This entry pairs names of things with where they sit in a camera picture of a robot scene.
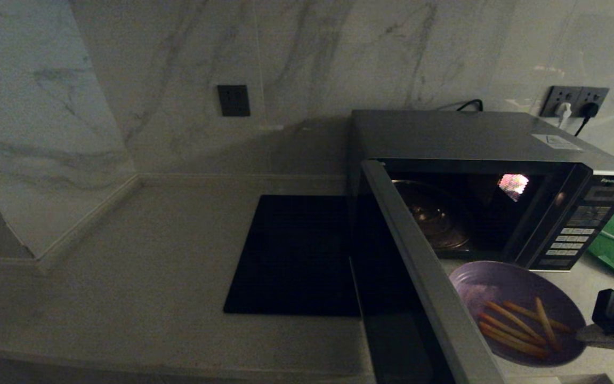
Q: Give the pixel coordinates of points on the dark glass microwave door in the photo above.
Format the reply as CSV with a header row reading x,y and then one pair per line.
x,y
424,277

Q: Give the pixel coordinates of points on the orange french fry stick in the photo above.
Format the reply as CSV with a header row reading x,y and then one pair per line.
x,y
515,322
515,344
531,314
499,324
547,322

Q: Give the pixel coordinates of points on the purple plate with fries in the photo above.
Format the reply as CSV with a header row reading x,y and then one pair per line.
x,y
499,282

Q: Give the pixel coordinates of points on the white power plug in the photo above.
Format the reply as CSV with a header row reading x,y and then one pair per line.
x,y
564,111

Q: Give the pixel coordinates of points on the dark single wall socket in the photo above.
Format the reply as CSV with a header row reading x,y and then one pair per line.
x,y
233,100

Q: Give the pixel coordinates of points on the silver Panasonic microwave oven body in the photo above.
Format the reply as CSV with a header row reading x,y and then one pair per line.
x,y
445,133

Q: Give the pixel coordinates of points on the black glass induction cooktop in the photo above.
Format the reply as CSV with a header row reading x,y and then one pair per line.
x,y
285,256

